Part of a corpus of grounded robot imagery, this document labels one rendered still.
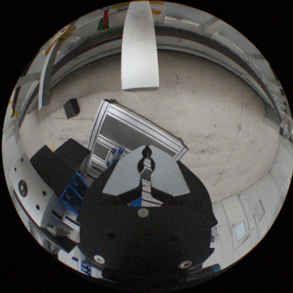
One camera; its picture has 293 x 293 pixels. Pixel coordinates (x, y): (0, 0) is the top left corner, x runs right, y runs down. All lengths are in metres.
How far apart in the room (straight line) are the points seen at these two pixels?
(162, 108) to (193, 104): 0.32
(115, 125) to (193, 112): 0.76
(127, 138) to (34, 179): 0.75
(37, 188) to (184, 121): 1.08
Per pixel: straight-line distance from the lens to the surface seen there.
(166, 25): 0.37
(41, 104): 0.28
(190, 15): 0.61
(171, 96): 0.96
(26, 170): 0.23
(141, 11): 0.16
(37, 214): 0.19
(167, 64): 1.02
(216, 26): 0.39
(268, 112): 2.76
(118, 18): 0.35
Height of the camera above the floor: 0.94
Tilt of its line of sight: 62 degrees down
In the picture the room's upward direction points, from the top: 178 degrees counter-clockwise
